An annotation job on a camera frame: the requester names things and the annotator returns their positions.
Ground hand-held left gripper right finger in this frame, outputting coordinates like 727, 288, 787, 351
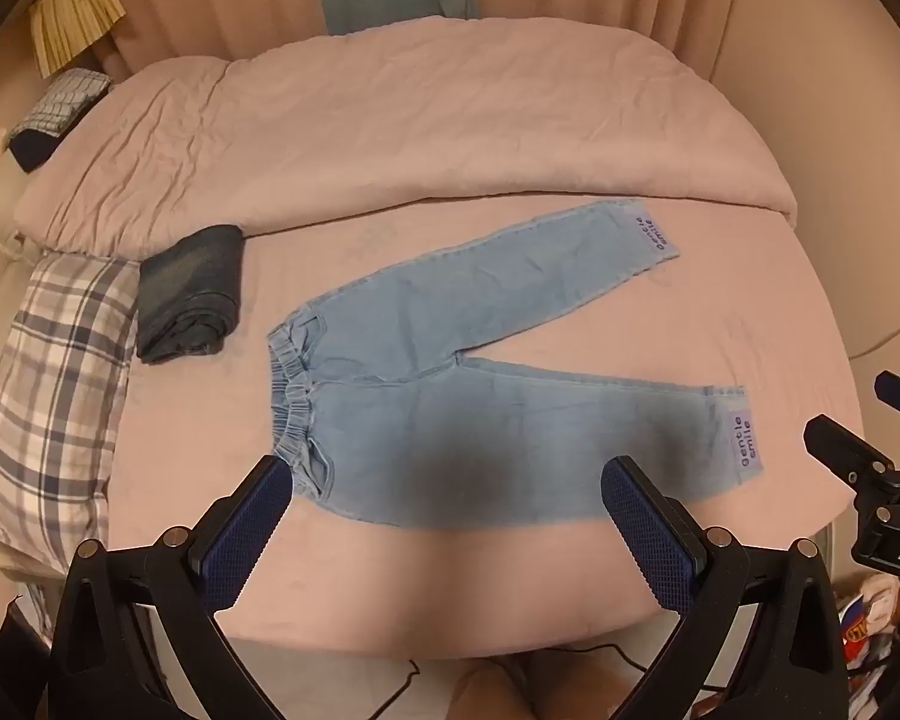
601, 454, 850, 720

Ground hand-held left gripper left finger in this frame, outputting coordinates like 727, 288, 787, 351
47, 454, 295, 720

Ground light blue denim pants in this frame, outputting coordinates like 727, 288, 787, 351
266, 197, 758, 530

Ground colourful packet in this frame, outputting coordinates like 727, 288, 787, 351
836, 589, 872, 647

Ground plaid pillow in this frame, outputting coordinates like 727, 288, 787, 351
0, 251, 140, 578

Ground folded dark denim jeans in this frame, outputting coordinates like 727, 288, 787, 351
136, 223, 245, 366

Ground black cloth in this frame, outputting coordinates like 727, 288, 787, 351
0, 598, 52, 720

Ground beige pillow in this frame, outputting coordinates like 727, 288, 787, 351
0, 157, 50, 260

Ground dark navy cloth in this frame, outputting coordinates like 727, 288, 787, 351
7, 127, 62, 172

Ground pink duvet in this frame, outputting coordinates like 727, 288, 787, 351
11, 13, 798, 260

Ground folded checked cloth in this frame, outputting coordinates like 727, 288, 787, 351
11, 67, 114, 139

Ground beige fringed cloth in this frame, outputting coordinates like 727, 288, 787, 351
28, 0, 127, 80

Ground black floor cable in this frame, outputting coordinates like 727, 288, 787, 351
366, 643, 650, 720

